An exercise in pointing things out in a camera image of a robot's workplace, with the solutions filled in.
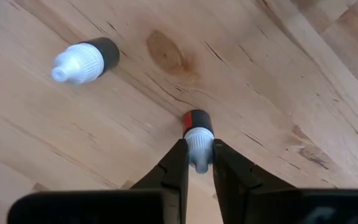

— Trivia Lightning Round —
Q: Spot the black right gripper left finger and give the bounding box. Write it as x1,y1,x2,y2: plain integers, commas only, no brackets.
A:
6,138,190,224

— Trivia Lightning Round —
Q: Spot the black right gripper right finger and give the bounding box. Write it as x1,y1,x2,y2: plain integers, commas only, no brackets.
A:
212,138,358,224

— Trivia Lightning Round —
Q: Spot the small red-label black dropper bottle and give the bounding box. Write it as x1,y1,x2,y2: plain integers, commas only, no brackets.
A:
182,109,215,174

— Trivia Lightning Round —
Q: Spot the small olive dropper bottle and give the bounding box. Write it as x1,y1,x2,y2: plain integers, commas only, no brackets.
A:
50,37,121,85

